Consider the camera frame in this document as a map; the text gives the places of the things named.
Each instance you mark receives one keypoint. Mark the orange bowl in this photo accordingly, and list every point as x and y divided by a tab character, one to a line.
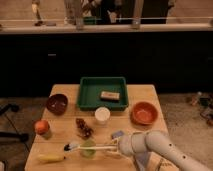
144	113

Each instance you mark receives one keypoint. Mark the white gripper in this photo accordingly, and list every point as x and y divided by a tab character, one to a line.
124	145

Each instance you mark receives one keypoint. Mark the tan sponge block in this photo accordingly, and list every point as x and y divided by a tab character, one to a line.
105	95

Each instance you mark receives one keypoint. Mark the green plastic tray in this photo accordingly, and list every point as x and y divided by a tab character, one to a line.
90	90

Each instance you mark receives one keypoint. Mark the yellow banana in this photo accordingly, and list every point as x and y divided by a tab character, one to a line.
50	158

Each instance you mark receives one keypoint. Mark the small grey block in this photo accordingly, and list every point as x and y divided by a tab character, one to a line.
117	134

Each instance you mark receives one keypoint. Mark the wooden table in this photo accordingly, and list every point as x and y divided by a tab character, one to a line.
64	130

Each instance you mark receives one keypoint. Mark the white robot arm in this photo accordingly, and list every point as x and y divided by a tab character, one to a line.
158	142

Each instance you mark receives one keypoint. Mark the white plastic cup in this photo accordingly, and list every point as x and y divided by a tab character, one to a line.
102	115

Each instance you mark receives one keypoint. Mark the dark red bowl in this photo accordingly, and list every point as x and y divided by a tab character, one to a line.
57	104

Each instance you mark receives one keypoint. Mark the orange fruit on cup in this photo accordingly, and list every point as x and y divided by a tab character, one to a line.
42	128

